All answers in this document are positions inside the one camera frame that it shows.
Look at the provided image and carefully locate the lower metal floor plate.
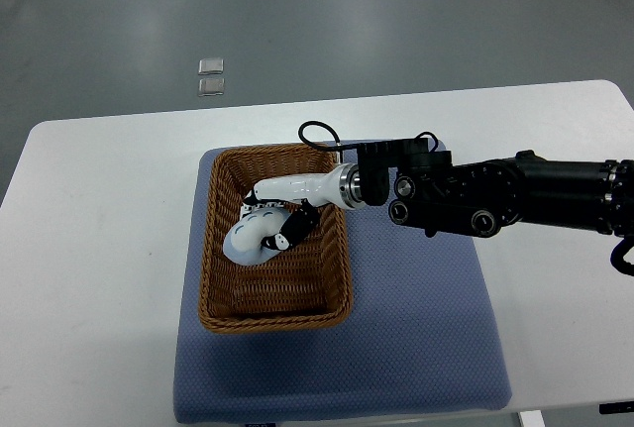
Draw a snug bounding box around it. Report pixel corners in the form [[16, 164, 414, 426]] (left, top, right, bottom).
[[197, 77, 225, 97]]

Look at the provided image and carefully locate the blue quilted mat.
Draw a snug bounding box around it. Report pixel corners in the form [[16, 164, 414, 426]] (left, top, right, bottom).
[[173, 155, 511, 424]]

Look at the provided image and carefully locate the brown wicker basket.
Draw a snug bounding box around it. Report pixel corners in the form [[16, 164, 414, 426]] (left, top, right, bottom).
[[197, 144, 353, 334]]

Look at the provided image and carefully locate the metal floor plate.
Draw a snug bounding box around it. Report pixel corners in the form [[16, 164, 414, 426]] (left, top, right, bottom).
[[197, 77, 225, 97], [198, 57, 224, 75]]

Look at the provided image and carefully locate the upper metal floor plate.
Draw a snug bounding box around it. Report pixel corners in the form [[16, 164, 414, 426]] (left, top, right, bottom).
[[198, 57, 224, 75]]

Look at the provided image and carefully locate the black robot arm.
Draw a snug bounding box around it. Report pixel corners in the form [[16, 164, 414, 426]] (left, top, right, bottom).
[[240, 132, 633, 275]]

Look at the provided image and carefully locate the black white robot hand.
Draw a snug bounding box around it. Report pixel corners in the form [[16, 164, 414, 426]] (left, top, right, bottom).
[[241, 164, 358, 252]]

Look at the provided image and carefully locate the light blue plush toy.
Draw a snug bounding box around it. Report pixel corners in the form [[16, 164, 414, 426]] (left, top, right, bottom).
[[223, 207, 290, 266]]

